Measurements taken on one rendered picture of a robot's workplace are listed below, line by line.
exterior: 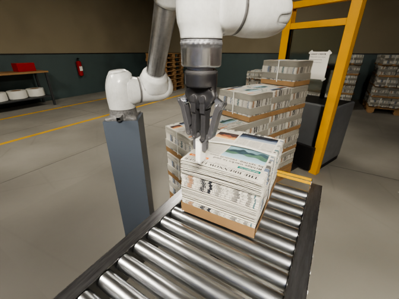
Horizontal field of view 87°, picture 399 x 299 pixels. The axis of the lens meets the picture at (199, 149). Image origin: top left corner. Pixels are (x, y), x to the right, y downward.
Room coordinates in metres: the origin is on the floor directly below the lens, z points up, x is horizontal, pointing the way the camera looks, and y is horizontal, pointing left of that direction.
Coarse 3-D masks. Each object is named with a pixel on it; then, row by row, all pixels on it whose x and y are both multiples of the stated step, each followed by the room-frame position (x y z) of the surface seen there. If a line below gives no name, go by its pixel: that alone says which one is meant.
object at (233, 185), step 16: (192, 160) 0.63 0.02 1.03; (208, 160) 0.63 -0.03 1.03; (224, 160) 0.63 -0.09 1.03; (240, 160) 0.64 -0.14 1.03; (256, 160) 0.64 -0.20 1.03; (272, 160) 0.64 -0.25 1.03; (192, 176) 0.63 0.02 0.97; (208, 176) 0.59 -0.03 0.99; (224, 176) 0.57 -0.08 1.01; (240, 176) 0.54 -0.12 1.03; (256, 176) 0.54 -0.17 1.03; (192, 192) 0.63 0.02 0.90; (208, 192) 0.60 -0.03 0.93; (224, 192) 0.57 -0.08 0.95; (240, 192) 0.54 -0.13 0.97; (256, 192) 0.52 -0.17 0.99; (208, 208) 0.59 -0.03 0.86; (224, 208) 0.57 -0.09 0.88; (240, 208) 0.54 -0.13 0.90; (256, 208) 0.52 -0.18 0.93; (256, 224) 0.54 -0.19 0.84
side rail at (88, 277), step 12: (180, 192) 0.77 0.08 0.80; (168, 204) 0.69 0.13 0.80; (156, 216) 0.62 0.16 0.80; (168, 216) 0.64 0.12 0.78; (144, 228) 0.56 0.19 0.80; (132, 240) 0.51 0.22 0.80; (108, 252) 0.46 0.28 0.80; (120, 252) 0.46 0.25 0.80; (132, 252) 0.48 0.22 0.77; (96, 264) 0.42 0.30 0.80; (108, 264) 0.42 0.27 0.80; (84, 276) 0.38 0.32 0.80; (96, 276) 0.38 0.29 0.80; (120, 276) 0.43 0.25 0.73; (72, 288) 0.35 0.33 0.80; (84, 288) 0.35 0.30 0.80; (96, 288) 0.37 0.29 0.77
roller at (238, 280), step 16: (160, 240) 0.51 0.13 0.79; (176, 240) 0.51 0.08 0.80; (192, 256) 0.45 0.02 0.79; (208, 256) 0.45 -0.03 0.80; (208, 272) 0.41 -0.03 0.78; (224, 272) 0.40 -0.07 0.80; (240, 272) 0.40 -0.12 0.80; (240, 288) 0.36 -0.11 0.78; (256, 288) 0.35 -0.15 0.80; (272, 288) 0.35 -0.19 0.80
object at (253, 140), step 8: (216, 136) 0.86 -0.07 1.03; (224, 136) 0.86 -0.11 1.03; (232, 136) 0.85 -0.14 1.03; (240, 136) 0.85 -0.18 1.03; (248, 136) 0.85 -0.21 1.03; (256, 136) 0.85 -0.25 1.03; (264, 136) 0.86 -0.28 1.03; (240, 144) 0.78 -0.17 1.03; (248, 144) 0.78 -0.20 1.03; (256, 144) 0.78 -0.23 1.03; (264, 144) 0.78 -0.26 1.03; (272, 144) 0.78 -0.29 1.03; (280, 144) 0.78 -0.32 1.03; (280, 152) 0.79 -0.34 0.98; (272, 184) 0.75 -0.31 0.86
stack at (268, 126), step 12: (228, 120) 1.74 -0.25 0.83; (240, 120) 1.75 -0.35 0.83; (264, 120) 1.81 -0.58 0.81; (276, 120) 1.92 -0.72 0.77; (168, 132) 1.58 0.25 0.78; (180, 132) 1.46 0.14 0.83; (252, 132) 1.72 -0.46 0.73; (264, 132) 1.82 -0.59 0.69; (276, 132) 1.93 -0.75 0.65; (168, 144) 1.58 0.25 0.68; (180, 144) 1.44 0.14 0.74; (192, 144) 1.33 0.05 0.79; (168, 156) 1.59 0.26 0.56; (168, 168) 1.61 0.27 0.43
